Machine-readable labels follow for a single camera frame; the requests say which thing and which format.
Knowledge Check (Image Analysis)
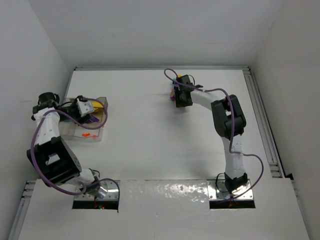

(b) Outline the dark purple lego plate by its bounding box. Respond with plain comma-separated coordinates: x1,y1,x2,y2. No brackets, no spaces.
85,114,100,124

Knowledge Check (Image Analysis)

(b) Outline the yellow lego plate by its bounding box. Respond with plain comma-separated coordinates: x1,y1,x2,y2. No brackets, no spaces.
90,100,105,111

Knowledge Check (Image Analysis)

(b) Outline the small orange lego piece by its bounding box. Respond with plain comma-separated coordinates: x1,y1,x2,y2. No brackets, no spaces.
82,132,91,138

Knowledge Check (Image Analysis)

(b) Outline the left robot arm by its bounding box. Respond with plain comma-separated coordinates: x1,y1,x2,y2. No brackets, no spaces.
26,92,99,196

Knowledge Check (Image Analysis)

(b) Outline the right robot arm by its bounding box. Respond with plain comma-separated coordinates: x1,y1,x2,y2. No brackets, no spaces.
172,75,248,194

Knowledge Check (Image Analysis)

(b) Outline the yellow teal purple lego stack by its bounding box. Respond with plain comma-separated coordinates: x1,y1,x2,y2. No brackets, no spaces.
172,74,182,88

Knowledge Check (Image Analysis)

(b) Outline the clear container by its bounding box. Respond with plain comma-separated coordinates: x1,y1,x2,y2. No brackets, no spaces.
59,122,104,142

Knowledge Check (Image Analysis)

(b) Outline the grey smoked container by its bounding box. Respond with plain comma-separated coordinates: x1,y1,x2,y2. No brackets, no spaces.
63,97,108,113

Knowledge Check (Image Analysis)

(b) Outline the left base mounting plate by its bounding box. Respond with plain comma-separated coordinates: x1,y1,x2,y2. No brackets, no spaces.
74,180,121,201

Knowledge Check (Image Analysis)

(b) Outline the base mounting plate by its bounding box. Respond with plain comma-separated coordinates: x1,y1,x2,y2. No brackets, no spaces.
74,180,121,201
207,179,255,201

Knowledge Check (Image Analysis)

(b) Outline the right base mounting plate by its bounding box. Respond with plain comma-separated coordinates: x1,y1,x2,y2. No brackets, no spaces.
207,179,255,201

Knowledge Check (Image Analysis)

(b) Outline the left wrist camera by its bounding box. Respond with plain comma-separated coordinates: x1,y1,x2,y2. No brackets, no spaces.
76,97,95,117

